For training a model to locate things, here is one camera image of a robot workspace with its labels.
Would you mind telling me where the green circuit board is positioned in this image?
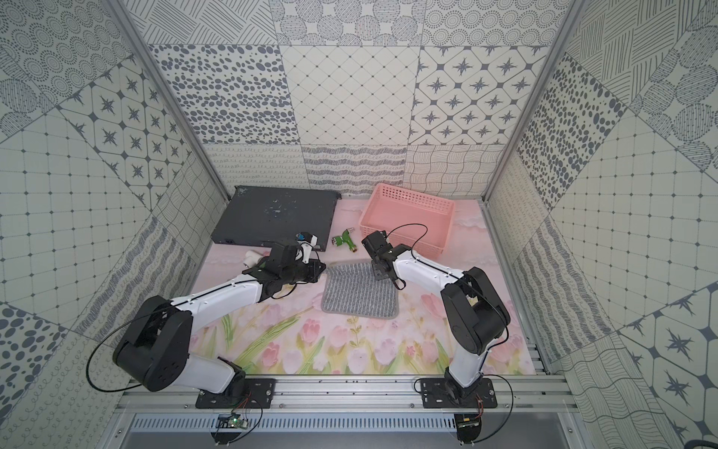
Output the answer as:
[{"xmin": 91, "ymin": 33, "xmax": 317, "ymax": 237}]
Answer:
[{"xmin": 217, "ymin": 413, "xmax": 250, "ymax": 431}]

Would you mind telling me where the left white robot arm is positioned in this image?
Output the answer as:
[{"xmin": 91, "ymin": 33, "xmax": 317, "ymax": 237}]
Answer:
[{"xmin": 113, "ymin": 242, "xmax": 326, "ymax": 394}]

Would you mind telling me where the pink plastic basket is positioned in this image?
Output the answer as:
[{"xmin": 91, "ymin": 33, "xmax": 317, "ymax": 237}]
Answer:
[{"xmin": 359, "ymin": 183, "xmax": 456, "ymax": 259}]

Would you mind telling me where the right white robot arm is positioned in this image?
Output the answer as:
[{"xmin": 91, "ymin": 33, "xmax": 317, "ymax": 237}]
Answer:
[{"xmin": 362, "ymin": 231, "xmax": 512, "ymax": 406}]

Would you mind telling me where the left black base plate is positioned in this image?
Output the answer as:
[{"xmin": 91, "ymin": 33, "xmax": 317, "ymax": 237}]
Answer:
[{"xmin": 196, "ymin": 378, "xmax": 277, "ymax": 410}]

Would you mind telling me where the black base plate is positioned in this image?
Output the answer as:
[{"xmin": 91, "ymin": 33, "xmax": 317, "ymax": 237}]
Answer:
[
  {"xmin": 196, "ymin": 378, "xmax": 277, "ymax": 410},
  {"xmin": 413, "ymin": 377, "xmax": 497, "ymax": 410}
]

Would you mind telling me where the floral pink table mat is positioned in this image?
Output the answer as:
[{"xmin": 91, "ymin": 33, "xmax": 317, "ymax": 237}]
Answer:
[{"xmin": 190, "ymin": 199, "xmax": 539, "ymax": 376}]

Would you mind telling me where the green hose nozzle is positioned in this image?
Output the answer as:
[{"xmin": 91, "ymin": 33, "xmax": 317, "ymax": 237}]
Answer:
[{"xmin": 331, "ymin": 227, "xmax": 358, "ymax": 253}]

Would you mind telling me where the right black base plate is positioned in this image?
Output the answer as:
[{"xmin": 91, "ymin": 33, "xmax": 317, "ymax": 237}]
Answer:
[{"xmin": 413, "ymin": 377, "xmax": 497, "ymax": 410}]

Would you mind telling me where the grey striped dishcloth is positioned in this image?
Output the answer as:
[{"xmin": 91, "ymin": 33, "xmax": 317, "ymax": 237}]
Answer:
[{"xmin": 322, "ymin": 262, "xmax": 399, "ymax": 320}]

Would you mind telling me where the black flat electronics box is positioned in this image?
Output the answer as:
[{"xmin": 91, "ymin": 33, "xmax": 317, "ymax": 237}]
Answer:
[{"xmin": 211, "ymin": 185, "xmax": 342, "ymax": 252}]

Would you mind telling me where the aluminium rail frame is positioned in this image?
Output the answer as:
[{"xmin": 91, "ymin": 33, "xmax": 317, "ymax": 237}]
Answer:
[{"xmin": 115, "ymin": 350, "xmax": 578, "ymax": 432}]

